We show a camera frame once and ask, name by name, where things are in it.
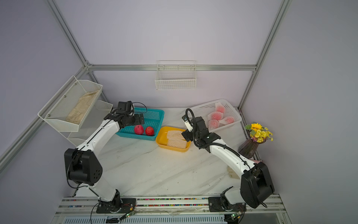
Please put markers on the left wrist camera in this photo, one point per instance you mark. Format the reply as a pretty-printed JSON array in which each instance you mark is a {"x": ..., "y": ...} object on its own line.
[{"x": 125, "y": 107}]

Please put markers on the teal plastic perforated basket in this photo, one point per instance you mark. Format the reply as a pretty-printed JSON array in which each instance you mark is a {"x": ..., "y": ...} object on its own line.
[{"x": 152, "y": 118}]

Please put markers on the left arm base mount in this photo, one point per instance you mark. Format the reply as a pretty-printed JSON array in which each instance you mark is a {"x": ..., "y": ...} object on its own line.
[{"x": 116, "y": 205}]

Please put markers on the white two-tier wire shelf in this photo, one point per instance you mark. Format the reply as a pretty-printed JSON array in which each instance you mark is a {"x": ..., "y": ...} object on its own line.
[{"x": 56, "y": 116}]

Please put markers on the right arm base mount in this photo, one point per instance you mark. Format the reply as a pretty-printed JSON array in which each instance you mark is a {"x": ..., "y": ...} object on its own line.
[{"x": 229, "y": 200}]

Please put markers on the netted apple left back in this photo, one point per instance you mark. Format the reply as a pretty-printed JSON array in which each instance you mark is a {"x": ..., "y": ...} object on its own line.
[{"x": 213, "y": 124}]

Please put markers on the yellow flower bouquet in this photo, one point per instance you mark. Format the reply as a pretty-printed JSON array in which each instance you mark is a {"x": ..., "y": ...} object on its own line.
[{"x": 258, "y": 133}]

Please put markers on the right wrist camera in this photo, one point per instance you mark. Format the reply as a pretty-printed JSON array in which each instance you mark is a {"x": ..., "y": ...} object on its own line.
[{"x": 187, "y": 122}]

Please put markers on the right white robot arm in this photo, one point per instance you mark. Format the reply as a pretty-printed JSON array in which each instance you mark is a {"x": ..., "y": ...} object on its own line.
[{"x": 256, "y": 184}]

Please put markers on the aluminium frame structure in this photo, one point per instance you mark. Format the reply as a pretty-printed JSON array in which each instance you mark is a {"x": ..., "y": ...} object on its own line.
[{"x": 88, "y": 68}]

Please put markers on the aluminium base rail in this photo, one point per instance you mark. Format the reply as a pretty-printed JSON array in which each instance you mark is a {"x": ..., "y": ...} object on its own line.
[{"x": 199, "y": 209}]

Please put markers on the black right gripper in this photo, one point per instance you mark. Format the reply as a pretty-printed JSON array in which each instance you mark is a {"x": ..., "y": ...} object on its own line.
[{"x": 189, "y": 135}]

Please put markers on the beige cloth in shelf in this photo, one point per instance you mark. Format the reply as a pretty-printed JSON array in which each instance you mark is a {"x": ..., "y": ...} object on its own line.
[{"x": 78, "y": 112}]

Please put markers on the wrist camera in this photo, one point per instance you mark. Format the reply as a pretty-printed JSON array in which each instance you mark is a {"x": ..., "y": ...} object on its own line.
[
  {"x": 125, "y": 107},
  {"x": 187, "y": 122}
]

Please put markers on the white wire wall basket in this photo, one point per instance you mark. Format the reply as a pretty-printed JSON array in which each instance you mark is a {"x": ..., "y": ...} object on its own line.
[{"x": 175, "y": 75}]

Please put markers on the netted apple right side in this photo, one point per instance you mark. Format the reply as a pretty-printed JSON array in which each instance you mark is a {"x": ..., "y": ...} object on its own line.
[{"x": 227, "y": 120}]

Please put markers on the yellow plastic tub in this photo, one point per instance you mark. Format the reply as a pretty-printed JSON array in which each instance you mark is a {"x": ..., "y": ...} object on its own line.
[{"x": 162, "y": 140}]

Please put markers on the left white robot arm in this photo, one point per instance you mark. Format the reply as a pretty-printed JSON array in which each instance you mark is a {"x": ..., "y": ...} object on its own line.
[{"x": 82, "y": 165}]

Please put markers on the netted red apple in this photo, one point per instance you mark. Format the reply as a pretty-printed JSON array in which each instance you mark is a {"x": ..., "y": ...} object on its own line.
[
  {"x": 139, "y": 130},
  {"x": 149, "y": 131}
]

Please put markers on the netted apple centre back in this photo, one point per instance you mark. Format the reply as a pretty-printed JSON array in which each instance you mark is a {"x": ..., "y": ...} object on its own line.
[{"x": 215, "y": 116}]

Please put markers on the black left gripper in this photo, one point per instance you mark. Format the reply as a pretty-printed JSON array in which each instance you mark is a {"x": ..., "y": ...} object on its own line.
[{"x": 137, "y": 119}]

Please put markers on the white foam net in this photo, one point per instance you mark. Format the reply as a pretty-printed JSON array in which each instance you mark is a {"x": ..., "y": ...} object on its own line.
[
  {"x": 175, "y": 134},
  {"x": 176, "y": 144}
]

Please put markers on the dark glass vase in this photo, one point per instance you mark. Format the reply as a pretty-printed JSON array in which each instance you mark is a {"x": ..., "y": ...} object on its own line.
[{"x": 248, "y": 148}]

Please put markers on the white plastic perforated basket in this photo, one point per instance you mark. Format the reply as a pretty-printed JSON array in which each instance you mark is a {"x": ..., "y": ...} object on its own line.
[{"x": 205, "y": 109}]

